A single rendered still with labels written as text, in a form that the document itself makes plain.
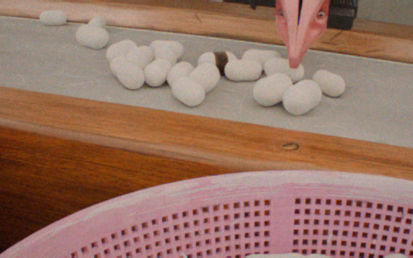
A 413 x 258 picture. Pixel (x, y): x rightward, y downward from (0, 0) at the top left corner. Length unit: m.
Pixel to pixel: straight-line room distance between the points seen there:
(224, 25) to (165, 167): 0.37
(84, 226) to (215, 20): 0.46
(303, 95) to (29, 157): 0.19
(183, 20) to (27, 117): 0.36
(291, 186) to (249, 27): 0.40
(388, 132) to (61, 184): 0.22
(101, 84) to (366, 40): 0.31
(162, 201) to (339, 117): 0.21
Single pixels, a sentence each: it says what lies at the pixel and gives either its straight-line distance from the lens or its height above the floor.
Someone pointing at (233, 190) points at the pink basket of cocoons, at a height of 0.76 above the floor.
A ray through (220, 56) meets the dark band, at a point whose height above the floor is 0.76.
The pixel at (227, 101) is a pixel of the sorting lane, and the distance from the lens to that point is 0.41.
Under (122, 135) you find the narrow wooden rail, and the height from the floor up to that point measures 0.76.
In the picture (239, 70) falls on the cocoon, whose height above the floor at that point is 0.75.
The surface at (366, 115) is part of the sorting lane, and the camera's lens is 0.42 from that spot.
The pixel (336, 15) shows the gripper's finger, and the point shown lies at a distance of 0.51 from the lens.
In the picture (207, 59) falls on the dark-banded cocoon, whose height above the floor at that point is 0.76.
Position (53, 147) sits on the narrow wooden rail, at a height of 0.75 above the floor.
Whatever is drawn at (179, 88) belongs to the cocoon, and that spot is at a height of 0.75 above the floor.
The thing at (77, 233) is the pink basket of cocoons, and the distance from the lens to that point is 0.20.
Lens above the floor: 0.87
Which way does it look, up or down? 22 degrees down
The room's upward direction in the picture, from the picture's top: 4 degrees clockwise
